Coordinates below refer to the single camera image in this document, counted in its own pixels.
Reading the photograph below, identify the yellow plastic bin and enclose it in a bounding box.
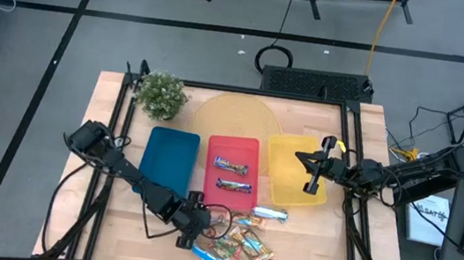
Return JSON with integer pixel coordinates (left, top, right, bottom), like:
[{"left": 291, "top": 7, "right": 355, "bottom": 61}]
[{"left": 260, "top": 130, "right": 335, "bottom": 212}]

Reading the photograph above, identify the blue plastic bin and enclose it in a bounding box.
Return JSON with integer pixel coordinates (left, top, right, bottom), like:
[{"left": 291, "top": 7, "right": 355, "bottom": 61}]
[{"left": 131, "top": 123, "right": 203, "bottom": 202}]

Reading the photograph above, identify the round woven yellow placemat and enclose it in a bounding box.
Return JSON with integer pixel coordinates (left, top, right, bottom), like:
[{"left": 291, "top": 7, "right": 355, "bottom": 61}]
[{"left": 186, "top": 87, "right": 288, "bottom": 179}]

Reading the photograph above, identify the black perforated computer case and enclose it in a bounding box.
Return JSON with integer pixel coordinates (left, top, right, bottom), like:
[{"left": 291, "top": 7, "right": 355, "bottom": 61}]
[{"left": 258, "top": 62, "right": 378, "bottom": 106}]

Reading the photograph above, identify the red plastic bin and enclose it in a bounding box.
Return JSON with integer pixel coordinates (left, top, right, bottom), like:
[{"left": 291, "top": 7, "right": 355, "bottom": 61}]
[{"left": 199, "top": 131, "right": 266, "bottom": 216}]

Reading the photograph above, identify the granola bar dark wrapper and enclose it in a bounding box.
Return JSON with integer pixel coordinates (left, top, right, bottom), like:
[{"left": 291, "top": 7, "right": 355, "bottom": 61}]
[
  {"left": 214, "top": 177, "right": 254, "bottom": 196},
  {"left": 211, "top": 154, "right": 251, "bottom": 178}
]

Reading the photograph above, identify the potted plant black pot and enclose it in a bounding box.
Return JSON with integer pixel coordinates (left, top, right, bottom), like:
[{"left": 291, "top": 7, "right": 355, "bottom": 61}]
[{"left": 131, "top": 67, "right": 194, "bottom": 125}]

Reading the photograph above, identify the yellow hanging cable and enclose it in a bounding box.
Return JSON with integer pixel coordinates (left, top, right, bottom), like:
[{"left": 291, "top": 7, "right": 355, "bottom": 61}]
[{"left": 363, "top": 0, "right": 402, "bottom": 80}]

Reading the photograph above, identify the white paper booklet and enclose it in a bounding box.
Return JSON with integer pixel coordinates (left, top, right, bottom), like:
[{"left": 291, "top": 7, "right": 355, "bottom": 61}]
[{"left": 401, "top": 190, "right": 453, "bottom": 249}]

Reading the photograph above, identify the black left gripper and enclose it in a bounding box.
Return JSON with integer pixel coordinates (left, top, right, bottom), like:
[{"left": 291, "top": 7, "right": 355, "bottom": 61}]
[{"left": 164, "top": 188, "right": 223, "bottom": 254}]

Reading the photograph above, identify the coiled black floor cable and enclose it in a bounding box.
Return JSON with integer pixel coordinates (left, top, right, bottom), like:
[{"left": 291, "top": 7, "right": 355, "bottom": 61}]
[{"left": 253, "top": 41, "right": 297, "bottom": 78}]

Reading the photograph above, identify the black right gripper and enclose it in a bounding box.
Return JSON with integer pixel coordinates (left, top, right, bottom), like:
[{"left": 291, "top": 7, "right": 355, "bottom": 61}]
[{"left": 290, "top": 131, "right": 358, "bottom": 200}]

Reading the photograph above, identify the yellow cable plug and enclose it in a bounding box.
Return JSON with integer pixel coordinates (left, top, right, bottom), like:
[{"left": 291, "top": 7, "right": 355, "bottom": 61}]
[{"left": 389, "top": 145, "right": 422, "bottom": 165}]

